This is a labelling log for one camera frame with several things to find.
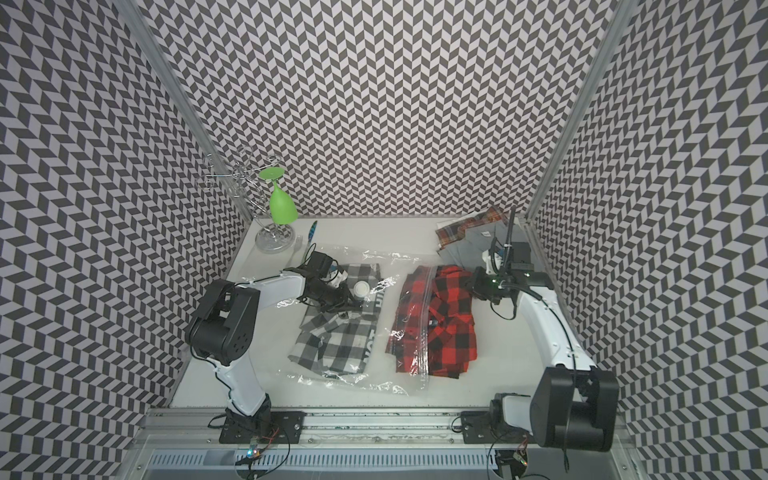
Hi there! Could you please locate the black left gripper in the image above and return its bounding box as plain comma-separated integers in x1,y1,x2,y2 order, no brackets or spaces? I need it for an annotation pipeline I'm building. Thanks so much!
309,282,361,314

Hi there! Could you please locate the clear plastic vacuum bag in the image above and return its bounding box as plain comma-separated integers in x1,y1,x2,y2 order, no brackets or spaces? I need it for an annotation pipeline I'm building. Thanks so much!
256,244,440,397

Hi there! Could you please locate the grey shirt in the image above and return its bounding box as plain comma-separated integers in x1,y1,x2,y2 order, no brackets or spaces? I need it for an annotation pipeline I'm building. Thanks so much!
438,221,508,274

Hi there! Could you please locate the red black buffalo plaid shirt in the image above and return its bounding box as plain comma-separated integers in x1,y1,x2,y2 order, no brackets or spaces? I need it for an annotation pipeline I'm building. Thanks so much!
385,265,478,379

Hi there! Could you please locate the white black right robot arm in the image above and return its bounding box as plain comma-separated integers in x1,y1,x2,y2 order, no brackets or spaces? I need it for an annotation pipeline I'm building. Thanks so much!
469,267,620,452

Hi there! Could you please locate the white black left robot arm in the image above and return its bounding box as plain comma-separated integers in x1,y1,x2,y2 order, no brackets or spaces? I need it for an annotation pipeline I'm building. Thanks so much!
185,268,362,418

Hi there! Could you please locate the white round bag valve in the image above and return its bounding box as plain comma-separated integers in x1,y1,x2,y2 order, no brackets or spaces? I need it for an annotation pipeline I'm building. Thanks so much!
352,281,371,299

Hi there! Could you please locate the black white plaid shirt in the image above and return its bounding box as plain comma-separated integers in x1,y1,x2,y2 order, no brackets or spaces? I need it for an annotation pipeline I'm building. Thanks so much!
288,263,384,379

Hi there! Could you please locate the blue green pen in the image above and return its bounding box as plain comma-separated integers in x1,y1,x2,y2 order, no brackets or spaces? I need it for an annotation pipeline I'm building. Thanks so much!
307,220,318,244

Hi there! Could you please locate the green plastic wine glass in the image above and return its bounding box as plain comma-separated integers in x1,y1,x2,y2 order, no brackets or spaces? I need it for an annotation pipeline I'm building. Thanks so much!
259,166,298,225

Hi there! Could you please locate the black corrugated cable conduit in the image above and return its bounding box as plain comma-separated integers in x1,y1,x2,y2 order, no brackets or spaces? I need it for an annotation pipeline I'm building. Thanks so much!
503,206,518,271

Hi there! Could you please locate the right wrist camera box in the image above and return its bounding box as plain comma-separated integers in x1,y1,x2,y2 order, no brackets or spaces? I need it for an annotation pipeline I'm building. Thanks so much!
481,251,493,271

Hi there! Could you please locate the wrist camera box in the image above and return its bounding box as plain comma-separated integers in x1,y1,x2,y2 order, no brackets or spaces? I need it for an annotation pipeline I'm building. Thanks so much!
302,251,336,280
481,251,493,271

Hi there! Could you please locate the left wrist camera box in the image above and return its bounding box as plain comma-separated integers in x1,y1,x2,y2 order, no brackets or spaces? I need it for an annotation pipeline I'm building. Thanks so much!
302,251,336,280

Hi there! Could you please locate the aluminium frame right floor rail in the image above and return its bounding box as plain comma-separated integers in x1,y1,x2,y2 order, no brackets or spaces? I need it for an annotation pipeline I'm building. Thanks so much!
521,220,598,404

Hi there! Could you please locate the aluminium front rail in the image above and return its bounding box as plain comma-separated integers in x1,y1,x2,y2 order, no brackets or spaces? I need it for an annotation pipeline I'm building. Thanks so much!
131,406,519,449

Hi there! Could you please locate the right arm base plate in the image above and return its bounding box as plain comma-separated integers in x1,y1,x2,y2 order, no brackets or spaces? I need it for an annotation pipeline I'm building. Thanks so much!
455,411,534,445

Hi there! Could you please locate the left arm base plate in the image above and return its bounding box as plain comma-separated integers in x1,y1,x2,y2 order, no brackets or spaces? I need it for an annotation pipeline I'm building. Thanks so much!
218,409,306,445

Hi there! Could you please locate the left electronics board with wires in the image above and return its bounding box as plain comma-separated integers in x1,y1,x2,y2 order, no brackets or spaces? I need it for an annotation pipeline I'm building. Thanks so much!
234,427,292,480

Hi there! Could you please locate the electronics board with wires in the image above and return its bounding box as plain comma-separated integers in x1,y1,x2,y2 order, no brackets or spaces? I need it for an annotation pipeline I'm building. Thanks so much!
234,427,292,480
486,434,549,480

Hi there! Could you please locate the right electronics board with wires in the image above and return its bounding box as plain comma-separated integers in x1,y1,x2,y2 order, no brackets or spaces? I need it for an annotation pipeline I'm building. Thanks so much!
486,434,549,480

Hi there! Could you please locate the aluminium frame corner post right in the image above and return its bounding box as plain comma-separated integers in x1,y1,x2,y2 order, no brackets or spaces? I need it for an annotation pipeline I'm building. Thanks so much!
524,0,639,223

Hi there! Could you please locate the aluminium frame corner post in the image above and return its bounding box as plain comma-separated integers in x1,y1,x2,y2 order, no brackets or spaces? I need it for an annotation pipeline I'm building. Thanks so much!
113,0,253,224
524,0,639,223

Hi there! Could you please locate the aluminium frame corner post left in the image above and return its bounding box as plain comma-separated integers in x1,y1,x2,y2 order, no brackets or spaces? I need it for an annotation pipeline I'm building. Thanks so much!
113,0,253,224

